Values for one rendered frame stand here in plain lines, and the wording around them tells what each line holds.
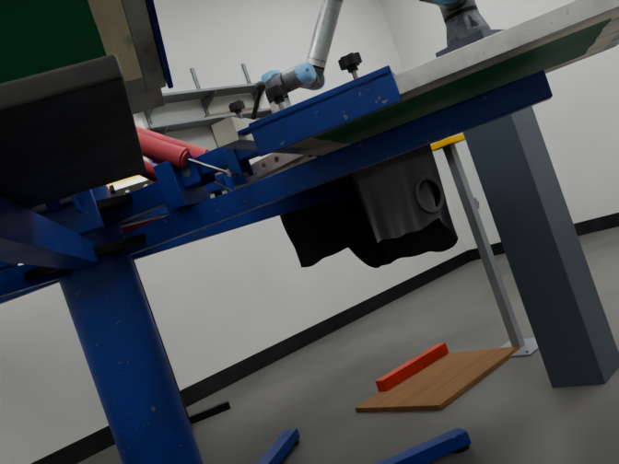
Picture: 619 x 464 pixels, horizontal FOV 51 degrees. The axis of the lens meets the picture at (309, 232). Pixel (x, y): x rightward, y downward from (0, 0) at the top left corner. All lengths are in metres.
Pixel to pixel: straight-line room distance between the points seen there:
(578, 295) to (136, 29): 1.62
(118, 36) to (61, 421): 2.99
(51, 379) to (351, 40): 3.91
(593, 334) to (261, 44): 3.80
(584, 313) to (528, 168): 0.50
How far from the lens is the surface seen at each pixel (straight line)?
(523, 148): 2.20
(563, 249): 2.25
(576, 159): 5.81
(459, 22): 2.30
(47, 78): 0.56
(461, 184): 2.85
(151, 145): 1.66
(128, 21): 1.17
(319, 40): 2.45
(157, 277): 4.24
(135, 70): 1.23
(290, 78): 2.34
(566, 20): 1.26
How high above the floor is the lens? 0.76
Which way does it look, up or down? level
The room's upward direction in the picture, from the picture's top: 19 degrees counter-clockwise
